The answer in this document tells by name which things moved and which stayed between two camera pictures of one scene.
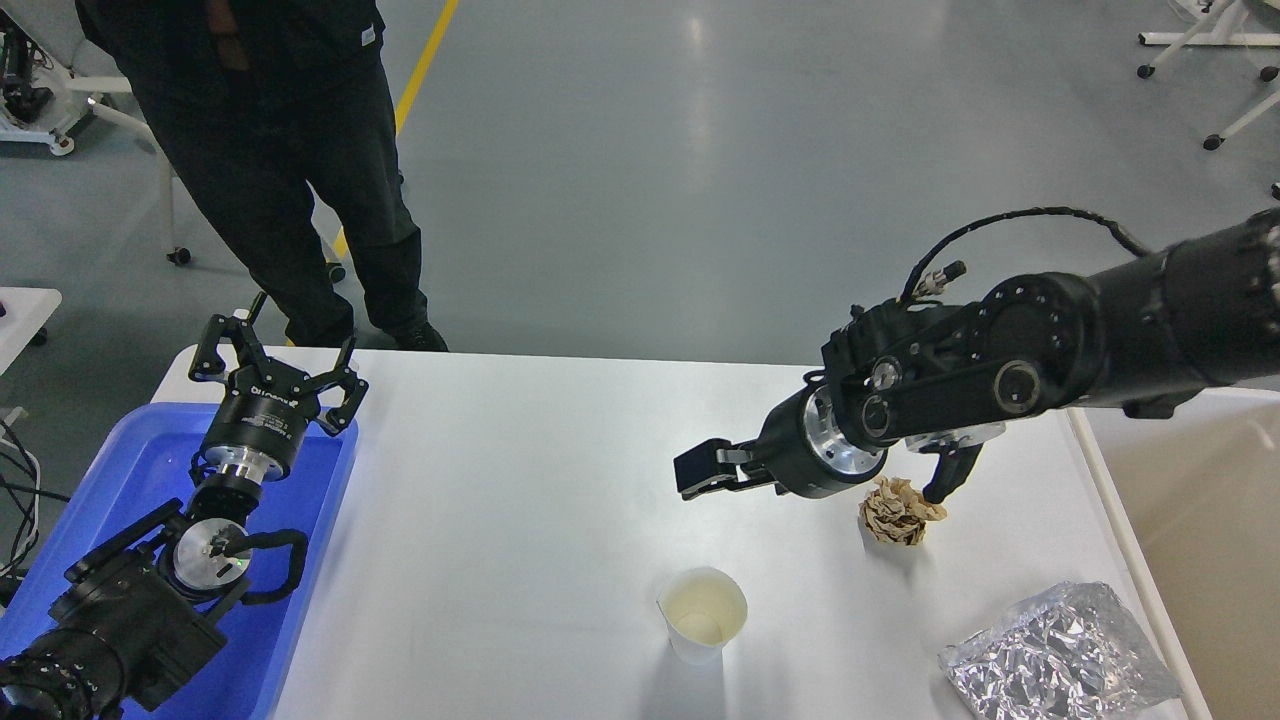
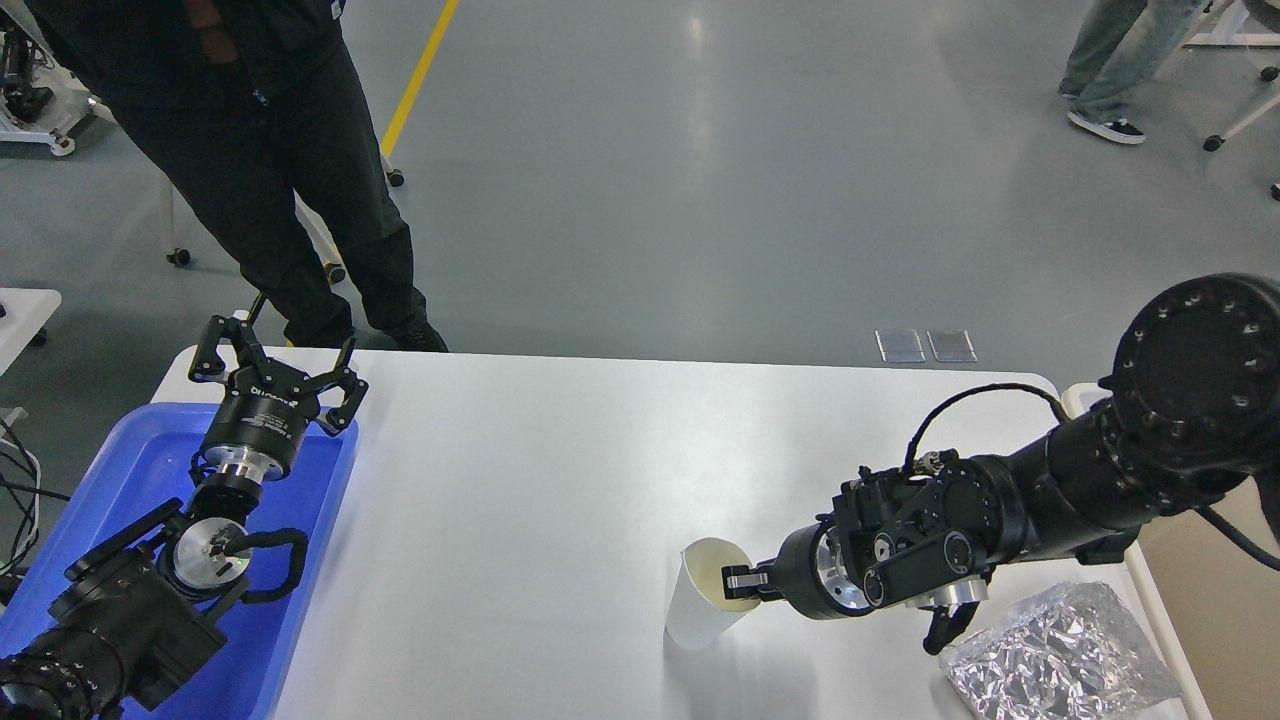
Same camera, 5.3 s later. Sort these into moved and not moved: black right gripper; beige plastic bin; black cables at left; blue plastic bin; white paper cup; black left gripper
Moved: white paper cup; black right gripper
Not moved: black left gripper; black cables at left; beige plastic bin; blue plastic bin
